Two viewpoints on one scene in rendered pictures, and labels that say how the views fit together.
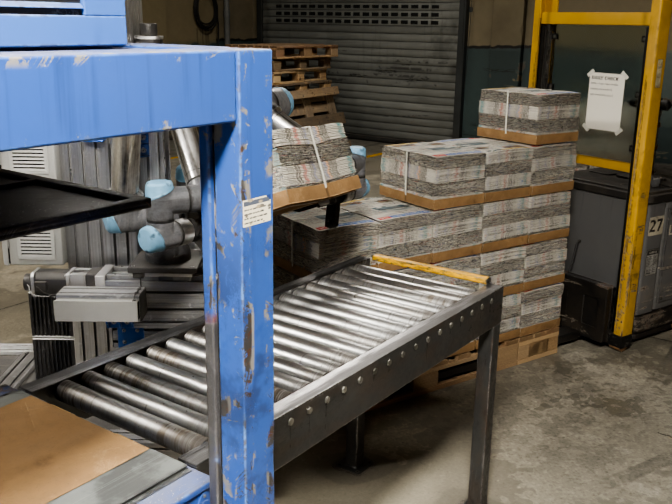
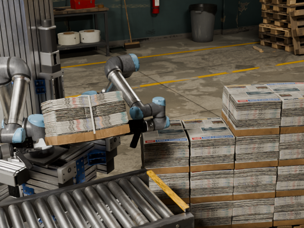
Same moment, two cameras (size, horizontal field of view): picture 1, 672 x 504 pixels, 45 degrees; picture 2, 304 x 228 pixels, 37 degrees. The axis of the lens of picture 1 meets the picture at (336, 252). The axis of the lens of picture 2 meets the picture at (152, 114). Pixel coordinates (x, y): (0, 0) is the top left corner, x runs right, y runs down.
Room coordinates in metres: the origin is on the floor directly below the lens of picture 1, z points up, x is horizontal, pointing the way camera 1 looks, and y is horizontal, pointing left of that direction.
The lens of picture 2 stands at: (0.75, -1.27, 1.98)
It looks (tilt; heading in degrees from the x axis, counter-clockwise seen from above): 20 degrees down; 30
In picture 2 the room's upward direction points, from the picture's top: 1 degrees counter-clockwise
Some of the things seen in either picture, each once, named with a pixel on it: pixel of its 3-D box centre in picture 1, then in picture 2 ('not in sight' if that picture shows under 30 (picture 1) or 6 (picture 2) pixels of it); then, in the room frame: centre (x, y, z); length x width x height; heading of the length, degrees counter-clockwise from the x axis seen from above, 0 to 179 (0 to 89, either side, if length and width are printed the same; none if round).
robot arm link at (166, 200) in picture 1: (165, 200); not in sight; (2.17, 0.47, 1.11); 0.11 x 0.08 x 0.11; 117
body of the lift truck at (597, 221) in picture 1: (617, 249); not in sight; (4.33, -1.56, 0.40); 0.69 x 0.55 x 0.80; 35
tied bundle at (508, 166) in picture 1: (479, 168); (292, 106); (3.71, -0.65, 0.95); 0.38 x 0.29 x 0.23; 35
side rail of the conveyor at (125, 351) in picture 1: (233, 327); (26, 208); (2.18, 0.29, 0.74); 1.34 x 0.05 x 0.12; 145
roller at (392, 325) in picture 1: (343, 316); (77, 217); (2.19, -0.02, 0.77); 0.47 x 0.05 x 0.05; 55
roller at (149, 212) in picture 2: (402, 288); (140, 201); (2.45, -0.21, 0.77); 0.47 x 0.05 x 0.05; 55
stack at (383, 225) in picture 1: (402, 293); (225, 181); (3.46, -0.30, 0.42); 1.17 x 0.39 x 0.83; 125
